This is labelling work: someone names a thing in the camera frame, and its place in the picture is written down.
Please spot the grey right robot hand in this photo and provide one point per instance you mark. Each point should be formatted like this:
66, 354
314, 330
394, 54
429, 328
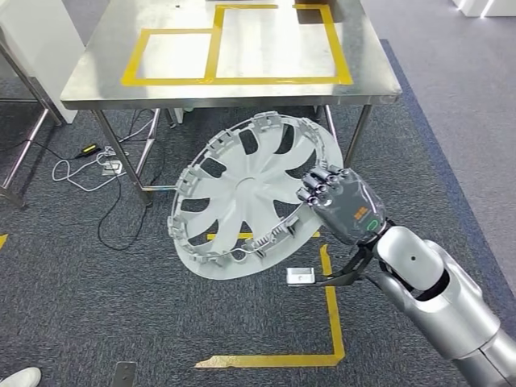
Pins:
351, 208

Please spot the grey plastic hubcap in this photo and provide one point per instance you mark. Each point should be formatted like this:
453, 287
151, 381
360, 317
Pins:
246, 192

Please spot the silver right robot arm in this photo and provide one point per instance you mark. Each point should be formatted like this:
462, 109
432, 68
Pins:
439, 299

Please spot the steel workbench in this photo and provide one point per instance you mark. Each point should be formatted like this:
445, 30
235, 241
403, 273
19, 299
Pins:
100, 69

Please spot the yellow angled floor tape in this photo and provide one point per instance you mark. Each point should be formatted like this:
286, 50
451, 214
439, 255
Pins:
334, 320

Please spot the white platform blocks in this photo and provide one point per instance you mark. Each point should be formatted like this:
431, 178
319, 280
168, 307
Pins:
499, 6

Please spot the metal floor socket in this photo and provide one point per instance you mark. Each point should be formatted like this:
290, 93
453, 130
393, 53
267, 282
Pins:
112, 168

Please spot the black robot foot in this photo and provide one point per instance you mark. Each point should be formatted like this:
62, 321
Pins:
123, 375

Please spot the black power adapter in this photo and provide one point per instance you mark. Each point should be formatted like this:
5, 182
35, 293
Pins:
88, 150

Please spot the steel side table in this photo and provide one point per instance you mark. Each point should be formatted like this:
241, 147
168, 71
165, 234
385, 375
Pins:
25, 149

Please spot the short yellow floor tape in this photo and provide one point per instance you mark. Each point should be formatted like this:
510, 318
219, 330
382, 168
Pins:
3, 241

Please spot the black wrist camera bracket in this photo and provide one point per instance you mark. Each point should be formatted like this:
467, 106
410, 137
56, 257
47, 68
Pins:
342, 279

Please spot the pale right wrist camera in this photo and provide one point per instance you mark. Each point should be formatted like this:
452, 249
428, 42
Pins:
300, 276

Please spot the large yellow tape frame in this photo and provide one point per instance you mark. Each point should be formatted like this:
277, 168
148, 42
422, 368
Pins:
282, 80

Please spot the small yellow tape frame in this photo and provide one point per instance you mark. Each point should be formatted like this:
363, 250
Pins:
169, 81

